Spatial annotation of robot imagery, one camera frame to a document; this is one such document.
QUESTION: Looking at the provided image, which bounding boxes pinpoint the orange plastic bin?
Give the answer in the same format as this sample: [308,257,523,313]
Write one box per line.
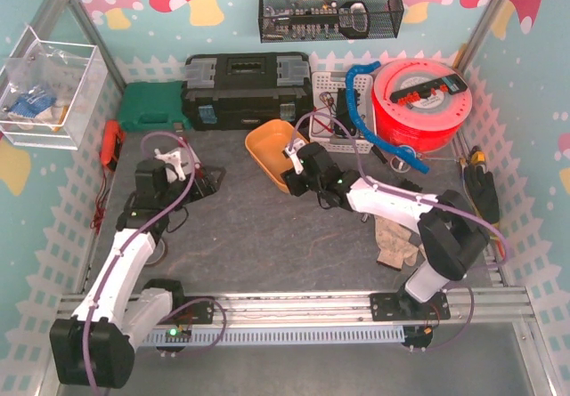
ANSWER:
[245,119,294,194]

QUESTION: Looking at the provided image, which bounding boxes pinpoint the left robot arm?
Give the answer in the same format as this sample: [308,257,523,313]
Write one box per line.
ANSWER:
[49,153,225,395]

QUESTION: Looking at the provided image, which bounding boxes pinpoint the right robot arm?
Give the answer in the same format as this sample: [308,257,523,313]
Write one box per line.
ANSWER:
[281,138,490,303]

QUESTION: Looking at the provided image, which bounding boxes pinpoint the white perforated basket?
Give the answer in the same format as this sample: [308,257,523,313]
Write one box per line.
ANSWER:
[309,71,376,154]

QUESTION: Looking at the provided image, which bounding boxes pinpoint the brown tape roll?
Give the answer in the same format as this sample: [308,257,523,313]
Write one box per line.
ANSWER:
[152,239,168,264]

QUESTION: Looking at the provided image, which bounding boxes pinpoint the black toolbox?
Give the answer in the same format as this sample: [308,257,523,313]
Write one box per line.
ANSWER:
[181,52,314,131]

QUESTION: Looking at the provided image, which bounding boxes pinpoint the white tape roll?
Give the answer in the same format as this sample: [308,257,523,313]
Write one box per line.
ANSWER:
[389,156,411,174]

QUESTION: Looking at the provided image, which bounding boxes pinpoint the green tool case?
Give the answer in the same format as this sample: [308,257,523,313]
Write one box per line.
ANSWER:
[117,81,191,133]

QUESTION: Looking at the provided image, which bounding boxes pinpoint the orange multimeter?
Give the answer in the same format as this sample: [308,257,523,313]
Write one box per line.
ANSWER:
[100,120,125,172]

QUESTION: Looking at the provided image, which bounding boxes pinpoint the black ribbed block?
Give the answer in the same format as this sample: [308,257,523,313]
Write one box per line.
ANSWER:
[399,179,423,193]

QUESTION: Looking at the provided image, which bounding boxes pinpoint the beige work glove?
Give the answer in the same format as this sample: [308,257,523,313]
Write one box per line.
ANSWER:
[374,215,427,271]

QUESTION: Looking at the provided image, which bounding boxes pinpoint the orange filament spool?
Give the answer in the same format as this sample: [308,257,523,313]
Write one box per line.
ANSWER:
[371,58,473,153]

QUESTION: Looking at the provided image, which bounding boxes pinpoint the black terminal strip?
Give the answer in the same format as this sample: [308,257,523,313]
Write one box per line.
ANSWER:
[389,74,468,106]

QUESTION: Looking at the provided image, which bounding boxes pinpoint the clear acrylic box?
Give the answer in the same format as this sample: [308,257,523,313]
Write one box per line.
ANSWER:
[1,27,108,150]

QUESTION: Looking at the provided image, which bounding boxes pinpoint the black yellow work glove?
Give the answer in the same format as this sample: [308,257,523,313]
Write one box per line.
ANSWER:
[463,165,500,227]

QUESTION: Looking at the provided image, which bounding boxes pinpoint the blue white glove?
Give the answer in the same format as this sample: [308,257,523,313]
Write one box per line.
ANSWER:
[9,85,56,120]

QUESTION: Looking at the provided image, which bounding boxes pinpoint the black metal bracket plate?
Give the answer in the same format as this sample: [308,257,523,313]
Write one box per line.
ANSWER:
[333,88,360,138]

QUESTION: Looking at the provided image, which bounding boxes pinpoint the red test lead wire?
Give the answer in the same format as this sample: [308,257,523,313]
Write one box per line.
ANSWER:
[313,107,336,138]

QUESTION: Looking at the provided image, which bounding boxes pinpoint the blue corrugated hose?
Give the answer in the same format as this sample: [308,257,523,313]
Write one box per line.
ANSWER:
[345,61,432,174]

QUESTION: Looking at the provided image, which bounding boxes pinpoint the black wire mesh basket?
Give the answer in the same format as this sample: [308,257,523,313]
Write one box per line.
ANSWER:
[258,0,404,43]

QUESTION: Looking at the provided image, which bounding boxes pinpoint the aluminium front rail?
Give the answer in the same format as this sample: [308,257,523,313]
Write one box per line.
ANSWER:
[57,287,533,326]

